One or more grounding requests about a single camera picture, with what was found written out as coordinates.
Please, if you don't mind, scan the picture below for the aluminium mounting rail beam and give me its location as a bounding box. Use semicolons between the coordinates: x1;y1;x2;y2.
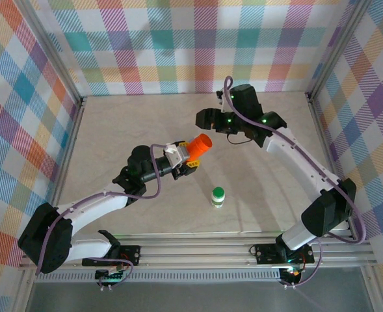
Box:
18;232;378;271

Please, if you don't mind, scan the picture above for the grey slotted cable duct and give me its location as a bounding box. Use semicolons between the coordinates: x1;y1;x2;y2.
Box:
34;272;283;283

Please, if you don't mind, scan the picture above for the plaid cloth panel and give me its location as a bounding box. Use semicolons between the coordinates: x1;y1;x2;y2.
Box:
0;0;81;312
31;0;358;97
311;0;383;312

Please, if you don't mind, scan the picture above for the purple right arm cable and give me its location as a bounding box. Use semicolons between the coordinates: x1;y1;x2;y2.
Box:
222;75;367;291

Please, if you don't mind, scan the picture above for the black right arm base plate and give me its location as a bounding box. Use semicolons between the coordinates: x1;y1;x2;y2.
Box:
254;242;315;266

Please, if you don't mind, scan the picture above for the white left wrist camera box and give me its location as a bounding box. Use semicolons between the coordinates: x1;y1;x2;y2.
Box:
163;142;190;168

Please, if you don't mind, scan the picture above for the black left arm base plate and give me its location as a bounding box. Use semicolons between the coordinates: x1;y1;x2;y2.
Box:
82;244;142;267

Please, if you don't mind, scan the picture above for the grey metal sheet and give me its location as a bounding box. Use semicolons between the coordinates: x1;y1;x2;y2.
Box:
25;281;374;312

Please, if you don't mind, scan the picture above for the aluminium frame post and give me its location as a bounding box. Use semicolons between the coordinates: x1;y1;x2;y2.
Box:
15;0;86;107
308;0;374;101

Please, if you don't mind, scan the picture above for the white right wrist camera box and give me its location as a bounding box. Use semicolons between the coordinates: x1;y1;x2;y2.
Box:
215;88;231;113

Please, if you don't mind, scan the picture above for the aluminium table side rail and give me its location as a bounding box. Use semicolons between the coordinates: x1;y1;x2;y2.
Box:
304;92;358;241
41;96;88;243

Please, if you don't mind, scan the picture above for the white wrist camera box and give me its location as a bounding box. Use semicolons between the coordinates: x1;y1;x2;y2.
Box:
215;88;231;113
163;142;190;168

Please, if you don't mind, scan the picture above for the white pill bottle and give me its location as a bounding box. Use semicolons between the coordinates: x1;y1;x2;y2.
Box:
210;187;226;209

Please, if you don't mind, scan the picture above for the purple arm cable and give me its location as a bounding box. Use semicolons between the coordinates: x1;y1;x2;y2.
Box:
222;75;367;291
34;142;172;291

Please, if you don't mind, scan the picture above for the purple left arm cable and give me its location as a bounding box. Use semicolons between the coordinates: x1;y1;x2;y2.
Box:
34;142;172;291

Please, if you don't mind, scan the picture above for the orange pill bottle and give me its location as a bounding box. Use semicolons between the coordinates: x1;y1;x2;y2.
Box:
186;133;213;163

